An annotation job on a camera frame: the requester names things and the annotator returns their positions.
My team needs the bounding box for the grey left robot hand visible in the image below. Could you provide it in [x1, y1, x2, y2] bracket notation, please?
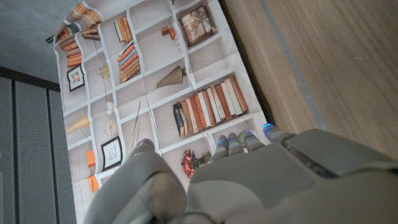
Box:
[82, 123, 398, 224]

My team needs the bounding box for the printed bookshelf backdrop cloth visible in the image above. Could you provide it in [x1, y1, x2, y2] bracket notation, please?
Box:
[52, 0, 275, 224]

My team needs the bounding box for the perforated wall panel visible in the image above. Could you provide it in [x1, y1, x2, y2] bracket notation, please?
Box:
[0, 65, 78, 224]

